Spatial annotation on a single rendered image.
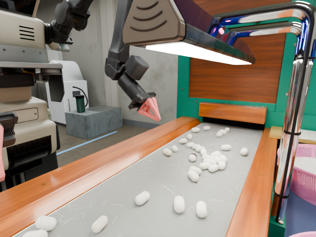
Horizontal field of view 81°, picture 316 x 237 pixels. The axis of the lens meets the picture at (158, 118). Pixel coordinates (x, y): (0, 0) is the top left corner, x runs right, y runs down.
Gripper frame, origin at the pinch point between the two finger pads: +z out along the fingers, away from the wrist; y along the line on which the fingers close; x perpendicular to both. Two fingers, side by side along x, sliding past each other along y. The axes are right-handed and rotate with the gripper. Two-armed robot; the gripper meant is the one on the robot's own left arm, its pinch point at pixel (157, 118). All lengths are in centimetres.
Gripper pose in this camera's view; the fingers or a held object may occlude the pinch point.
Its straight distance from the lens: 62.8
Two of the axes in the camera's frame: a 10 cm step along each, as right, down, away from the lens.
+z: 6.3, 7.3, -2.6
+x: -5.5, 6.6, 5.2
